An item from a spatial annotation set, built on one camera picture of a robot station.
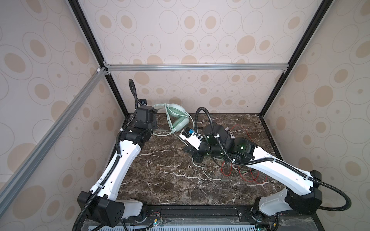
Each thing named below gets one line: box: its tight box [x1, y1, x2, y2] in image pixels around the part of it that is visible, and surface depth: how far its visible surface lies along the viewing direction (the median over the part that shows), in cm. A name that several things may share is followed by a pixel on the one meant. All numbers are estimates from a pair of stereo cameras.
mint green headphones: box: [153, 102, 190, 133], surface depth 73 cm
